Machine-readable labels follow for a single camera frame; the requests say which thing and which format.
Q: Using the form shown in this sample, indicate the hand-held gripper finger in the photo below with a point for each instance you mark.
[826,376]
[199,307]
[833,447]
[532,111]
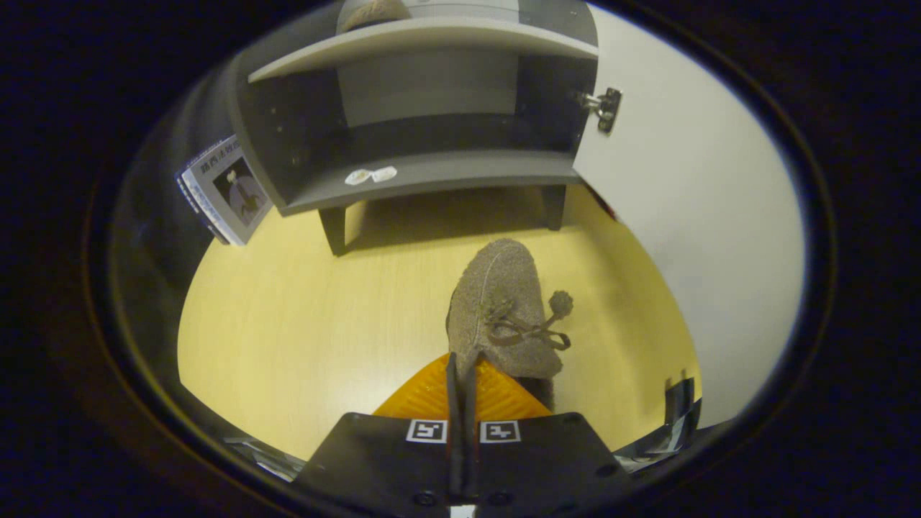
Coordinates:
[453,432]
[470,439]

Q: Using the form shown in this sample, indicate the white shoe cabinet door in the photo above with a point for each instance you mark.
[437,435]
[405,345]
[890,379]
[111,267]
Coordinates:
[683,216]

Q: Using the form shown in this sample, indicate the metal door hinge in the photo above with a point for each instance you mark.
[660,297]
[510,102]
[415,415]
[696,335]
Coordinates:
[606,108]

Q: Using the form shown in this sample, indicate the stack of white books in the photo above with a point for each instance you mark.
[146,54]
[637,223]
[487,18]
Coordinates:
[230,191]

